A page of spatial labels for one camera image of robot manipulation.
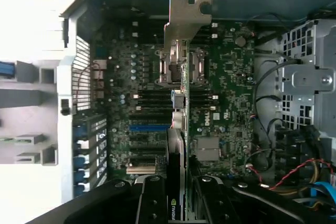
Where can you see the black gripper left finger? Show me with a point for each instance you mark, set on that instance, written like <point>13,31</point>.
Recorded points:
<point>155,203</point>

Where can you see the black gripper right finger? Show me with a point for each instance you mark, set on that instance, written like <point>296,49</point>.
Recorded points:
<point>218,203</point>

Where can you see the white PCI expansion slot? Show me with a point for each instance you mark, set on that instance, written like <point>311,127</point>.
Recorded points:
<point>140,170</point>

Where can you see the grey chipset heatsink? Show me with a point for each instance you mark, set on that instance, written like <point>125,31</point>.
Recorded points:
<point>207,149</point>

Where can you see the blue expansion slot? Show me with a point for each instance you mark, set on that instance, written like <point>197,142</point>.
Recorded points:
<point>147,128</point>

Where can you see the green motherboard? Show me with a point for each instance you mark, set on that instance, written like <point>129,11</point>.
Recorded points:
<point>231,90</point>

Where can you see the black rear case latch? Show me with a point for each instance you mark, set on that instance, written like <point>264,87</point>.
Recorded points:
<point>65,107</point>

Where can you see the metal CPU socket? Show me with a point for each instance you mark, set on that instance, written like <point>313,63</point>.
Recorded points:
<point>198,64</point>

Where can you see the metal disk bay cage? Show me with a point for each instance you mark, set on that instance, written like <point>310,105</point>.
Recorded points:
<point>304,79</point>

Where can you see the green RAM stick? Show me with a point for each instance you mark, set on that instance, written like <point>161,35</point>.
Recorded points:
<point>8,140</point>

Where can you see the round coin battery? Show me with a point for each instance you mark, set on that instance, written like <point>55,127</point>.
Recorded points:
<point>240,41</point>

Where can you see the grey plastic parts rack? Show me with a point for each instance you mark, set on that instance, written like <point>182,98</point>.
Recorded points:
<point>26,95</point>

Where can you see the black open PC case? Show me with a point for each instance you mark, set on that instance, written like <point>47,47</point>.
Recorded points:
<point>157,3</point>

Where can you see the hard disk with blue carrier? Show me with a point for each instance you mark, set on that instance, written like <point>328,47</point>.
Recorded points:
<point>5,68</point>

